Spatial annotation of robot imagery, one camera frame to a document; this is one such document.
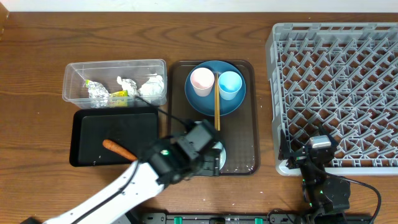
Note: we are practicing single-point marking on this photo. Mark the wooden chopstick right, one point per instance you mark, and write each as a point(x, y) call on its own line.
point(218, 107)

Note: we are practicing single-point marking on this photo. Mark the grey dishwasher rack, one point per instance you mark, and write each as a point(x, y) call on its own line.
point(342, 76)

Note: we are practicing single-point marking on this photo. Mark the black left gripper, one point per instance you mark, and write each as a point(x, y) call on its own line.
point(214, 170)

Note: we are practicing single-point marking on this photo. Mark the orange carrot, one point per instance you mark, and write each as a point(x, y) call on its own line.
point(116, 148)

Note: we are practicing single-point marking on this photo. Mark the brown plastic tray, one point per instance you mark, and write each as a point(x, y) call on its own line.
point(238, 129)

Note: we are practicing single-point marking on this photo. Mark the clear plastic bin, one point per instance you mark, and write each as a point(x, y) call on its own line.
point(106, 73)

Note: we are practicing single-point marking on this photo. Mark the black waste tray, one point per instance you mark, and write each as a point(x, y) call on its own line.
point(132, 128)

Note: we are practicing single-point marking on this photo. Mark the pink cup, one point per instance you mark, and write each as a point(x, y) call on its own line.
point(202, 80)

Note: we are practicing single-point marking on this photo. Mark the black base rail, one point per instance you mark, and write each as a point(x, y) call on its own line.
point(274, 217)

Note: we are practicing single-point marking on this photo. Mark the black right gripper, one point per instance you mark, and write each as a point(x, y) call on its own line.
point(298, 158)

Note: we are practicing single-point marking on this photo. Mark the wooden chopstick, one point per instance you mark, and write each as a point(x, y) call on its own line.
point(218, 107)
point(216, 101)

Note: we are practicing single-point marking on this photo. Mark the white napkin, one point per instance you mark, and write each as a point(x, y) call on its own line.
point(153, 89)

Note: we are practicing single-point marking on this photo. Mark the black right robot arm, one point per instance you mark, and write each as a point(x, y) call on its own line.
point(328, 196)

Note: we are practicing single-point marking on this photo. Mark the foil snack wrapper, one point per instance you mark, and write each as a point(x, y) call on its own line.
point(101, 98)

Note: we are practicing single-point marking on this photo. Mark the wooden chopstick left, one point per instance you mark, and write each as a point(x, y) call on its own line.
point(216, 101)

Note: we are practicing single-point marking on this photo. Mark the light blue cup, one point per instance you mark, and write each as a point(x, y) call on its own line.
point(229, 84)

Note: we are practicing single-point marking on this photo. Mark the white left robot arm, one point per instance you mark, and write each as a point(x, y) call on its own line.
point(167, 161)

